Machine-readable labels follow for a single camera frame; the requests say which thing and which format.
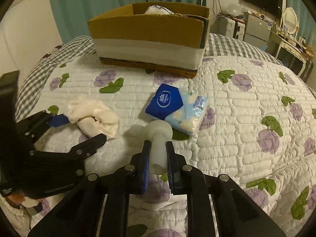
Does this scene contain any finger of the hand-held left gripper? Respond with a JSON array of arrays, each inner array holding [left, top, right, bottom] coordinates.
[[16, 111, 71, 151], [67, 133, 108, 160]]

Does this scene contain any white dressing table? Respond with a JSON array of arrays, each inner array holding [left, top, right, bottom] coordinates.
[[267, 26, 316, 79]]

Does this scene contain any green curtain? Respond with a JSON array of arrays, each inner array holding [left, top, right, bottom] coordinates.
[[46, 0, 208, 45]]

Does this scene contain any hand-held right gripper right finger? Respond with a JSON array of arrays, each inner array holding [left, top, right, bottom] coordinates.
[[165, 141, 287, 237]]

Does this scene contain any cardboard box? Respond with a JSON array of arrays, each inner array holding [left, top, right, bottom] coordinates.
[[87, 3, 210, 79]]

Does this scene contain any grey checkered blanket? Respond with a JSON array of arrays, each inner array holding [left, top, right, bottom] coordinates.
[[15, 33, 284, 119]]

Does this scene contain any cream cloth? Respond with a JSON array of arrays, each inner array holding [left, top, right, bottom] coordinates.
[[67, 96, 120, 139]]

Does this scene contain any white soft item with print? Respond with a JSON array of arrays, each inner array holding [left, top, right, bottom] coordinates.
[[144, 5, 172, 15]]

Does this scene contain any white oval mirror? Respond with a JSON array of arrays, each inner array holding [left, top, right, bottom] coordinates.
[[281, 7, 300, 39]]

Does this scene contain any grey fridge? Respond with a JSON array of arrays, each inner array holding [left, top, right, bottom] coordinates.
[[243, 12, 272, 42]]

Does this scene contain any blue tissue pack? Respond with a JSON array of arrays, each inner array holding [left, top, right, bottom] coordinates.
[[144, 83, 209, 136]]

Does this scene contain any white soft mushroom-shaped toy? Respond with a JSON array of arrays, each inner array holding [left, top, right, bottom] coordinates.
[[127, 120, 173, 174]]

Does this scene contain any dark wall cable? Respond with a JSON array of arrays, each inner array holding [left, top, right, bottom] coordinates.
[[213, 0, 223, 18]]

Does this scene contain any white floral quilt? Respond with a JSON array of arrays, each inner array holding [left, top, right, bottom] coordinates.
[[0, 54, 316, 237]]

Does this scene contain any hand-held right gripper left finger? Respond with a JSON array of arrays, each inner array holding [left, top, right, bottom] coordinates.
[[27, 140, 151, 237]]

